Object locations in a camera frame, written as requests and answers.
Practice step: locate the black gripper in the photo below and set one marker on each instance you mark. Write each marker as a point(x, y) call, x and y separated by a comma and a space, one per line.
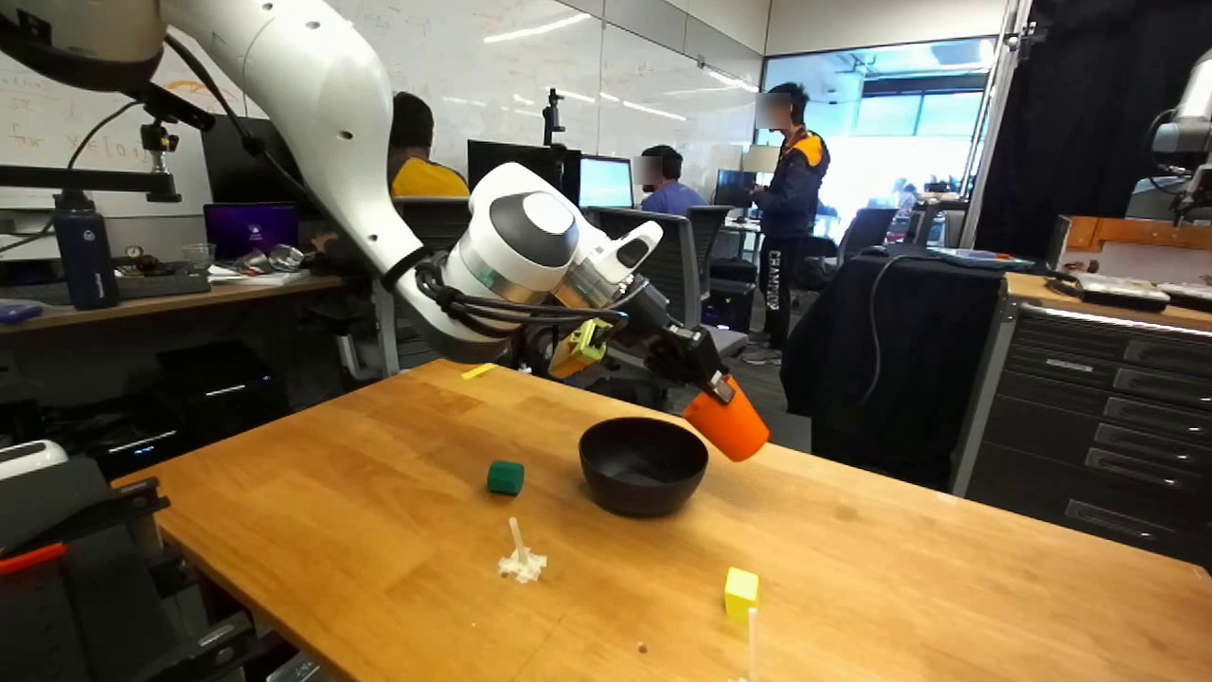
point(665, 335)

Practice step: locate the orange plastic cup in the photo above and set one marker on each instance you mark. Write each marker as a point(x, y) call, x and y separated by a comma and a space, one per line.
point(733, 425)

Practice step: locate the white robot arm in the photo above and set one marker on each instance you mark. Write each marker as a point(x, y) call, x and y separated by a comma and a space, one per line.
point(314, 117)

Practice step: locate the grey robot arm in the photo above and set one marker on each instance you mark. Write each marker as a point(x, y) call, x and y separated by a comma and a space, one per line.
point(1185, 128)

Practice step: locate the black bowl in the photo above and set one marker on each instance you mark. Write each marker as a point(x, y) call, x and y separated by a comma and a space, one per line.
point(644, 473)

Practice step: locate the black office chair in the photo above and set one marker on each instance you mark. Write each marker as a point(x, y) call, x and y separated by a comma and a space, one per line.
point(687, 258)

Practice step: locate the black cloth covered table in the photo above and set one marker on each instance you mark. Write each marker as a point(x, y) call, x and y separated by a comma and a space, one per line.
point(910, 367)

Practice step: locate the person in blue shirt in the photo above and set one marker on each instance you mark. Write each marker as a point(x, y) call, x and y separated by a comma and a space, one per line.
point(665, 190)

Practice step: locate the person in navy yellow jacket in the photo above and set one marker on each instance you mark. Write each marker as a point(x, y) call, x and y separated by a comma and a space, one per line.
point(790, 190)

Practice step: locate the yellow block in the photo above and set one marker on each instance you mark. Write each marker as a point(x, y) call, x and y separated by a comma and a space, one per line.
point(738, 594)

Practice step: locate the monitor with bright screen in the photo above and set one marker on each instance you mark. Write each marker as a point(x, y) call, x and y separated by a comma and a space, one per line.
point(605, 185)

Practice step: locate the green block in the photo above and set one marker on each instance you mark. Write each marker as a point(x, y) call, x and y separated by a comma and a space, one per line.
point(505, 479)

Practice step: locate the yellow tape strip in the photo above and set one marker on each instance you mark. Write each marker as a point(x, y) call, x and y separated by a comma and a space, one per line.
point(480, 374)

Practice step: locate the thin stick with white tape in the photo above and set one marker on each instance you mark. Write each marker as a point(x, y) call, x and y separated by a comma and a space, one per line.
point(521, 566)

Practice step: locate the black computer monitor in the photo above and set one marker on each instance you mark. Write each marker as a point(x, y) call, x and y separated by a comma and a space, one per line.
point(516, 161)

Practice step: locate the person in yellow shirt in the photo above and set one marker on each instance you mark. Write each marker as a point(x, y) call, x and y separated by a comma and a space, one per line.
point(425, 177)

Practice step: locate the grey drawer cabinet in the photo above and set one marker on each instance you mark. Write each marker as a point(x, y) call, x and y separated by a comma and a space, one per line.
point(1098, 404)

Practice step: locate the black white remote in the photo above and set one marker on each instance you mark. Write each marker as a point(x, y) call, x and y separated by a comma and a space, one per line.
point(1117, 288)
point(1189, 292)

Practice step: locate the wooden box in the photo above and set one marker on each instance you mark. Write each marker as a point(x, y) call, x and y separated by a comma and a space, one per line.
point(1121, 247)

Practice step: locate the black curtain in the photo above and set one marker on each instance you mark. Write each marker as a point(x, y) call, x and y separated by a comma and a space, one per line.
point(1086, 117)

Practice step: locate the laptop with purple screen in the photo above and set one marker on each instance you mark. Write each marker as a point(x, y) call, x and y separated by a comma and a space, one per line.
point(250, 230)

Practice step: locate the black monitor back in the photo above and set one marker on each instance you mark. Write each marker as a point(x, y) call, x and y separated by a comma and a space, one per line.
point(247, 157)

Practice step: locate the long wooden desk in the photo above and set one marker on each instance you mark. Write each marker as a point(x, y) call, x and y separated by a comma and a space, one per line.
point(164, 302)

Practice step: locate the dark spray bottle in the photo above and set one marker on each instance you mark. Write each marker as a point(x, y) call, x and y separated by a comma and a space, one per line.
point(83, 253)

